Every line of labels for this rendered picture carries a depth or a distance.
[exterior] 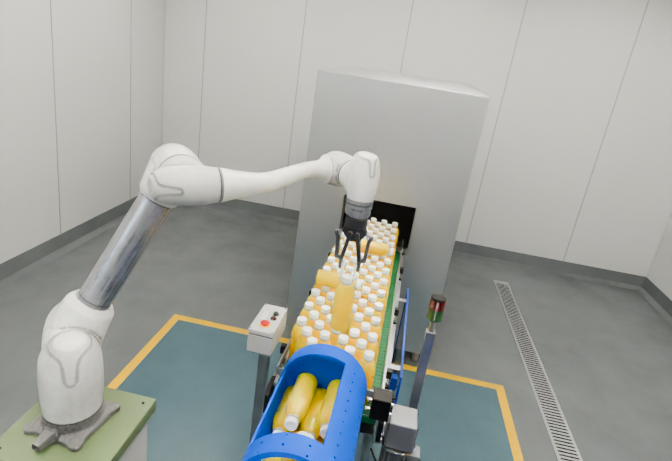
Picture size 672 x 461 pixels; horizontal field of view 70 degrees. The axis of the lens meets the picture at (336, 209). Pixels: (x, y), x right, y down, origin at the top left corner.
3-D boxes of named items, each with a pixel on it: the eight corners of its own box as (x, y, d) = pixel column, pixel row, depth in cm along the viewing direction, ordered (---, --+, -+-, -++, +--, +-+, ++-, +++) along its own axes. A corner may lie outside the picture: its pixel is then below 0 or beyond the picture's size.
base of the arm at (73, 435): (7, 443, 127) (5, 426, 125) (71, 389, 148) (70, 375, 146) (65, 465, 124) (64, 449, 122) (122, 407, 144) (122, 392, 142)
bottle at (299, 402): (292, 377, 158) (275, 417, 140) (309, 368, 155) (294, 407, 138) (305, 393, 159) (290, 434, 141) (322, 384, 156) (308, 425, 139)
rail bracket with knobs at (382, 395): (362, 420, 173) (367, 397, 170) (365, 406, 180) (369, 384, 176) (389, 427, 172) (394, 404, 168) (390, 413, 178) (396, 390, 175)
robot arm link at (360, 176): (382, 203, 156) (362, 191, 167) (390, 157, 151) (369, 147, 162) (353, 204, 151) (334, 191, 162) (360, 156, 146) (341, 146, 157)
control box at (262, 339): (246, 350, 185) (248, 327, 182) (262, 323, 204) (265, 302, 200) (270, 356, 184) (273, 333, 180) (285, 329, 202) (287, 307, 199)
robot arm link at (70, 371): (37, 432, 125) (31, 363, 118) (41, 385, 140) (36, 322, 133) (105, 417, 133) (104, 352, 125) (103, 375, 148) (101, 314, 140)
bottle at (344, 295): (352, 325, 174) (360, 280, 168) (343, 334, 168) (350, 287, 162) (335, 318, 177) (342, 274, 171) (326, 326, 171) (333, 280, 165)
